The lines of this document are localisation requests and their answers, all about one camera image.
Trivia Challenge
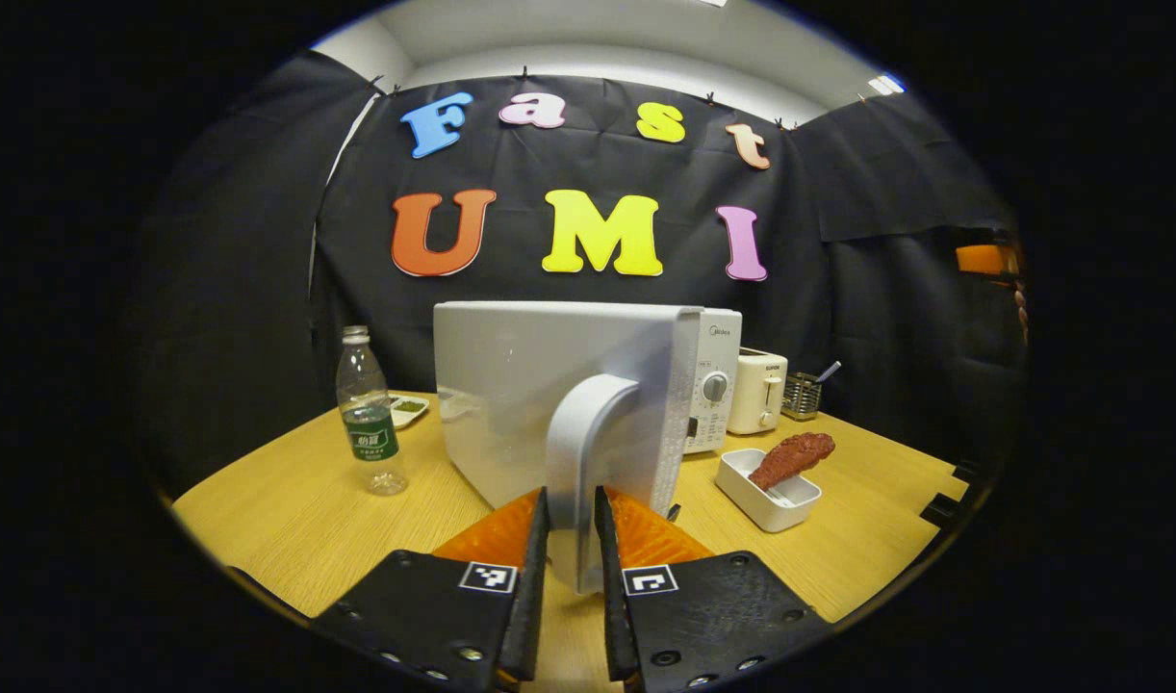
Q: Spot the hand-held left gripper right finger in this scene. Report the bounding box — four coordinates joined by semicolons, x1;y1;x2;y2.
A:
593;485;834;693

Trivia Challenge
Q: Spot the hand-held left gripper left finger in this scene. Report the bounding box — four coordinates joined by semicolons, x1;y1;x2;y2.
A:
309;486;551;693

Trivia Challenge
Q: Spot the white microwave oven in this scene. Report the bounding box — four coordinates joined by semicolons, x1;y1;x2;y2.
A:
433;301;743;596

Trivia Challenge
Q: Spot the reddish brown meat piece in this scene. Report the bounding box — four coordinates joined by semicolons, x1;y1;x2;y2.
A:
749;432;836;493

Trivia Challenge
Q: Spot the white rectangular dish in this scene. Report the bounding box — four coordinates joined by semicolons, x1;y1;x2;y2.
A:
715;448;824;533

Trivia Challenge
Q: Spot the clear plastic water bottle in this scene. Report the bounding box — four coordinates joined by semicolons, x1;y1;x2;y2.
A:
335;325;410;497

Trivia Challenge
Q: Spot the white toaster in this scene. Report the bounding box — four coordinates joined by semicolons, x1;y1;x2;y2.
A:
728;347;789;436

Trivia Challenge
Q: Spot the wire mesh basket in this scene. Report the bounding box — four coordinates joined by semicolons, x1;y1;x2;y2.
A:
781;372;824;422

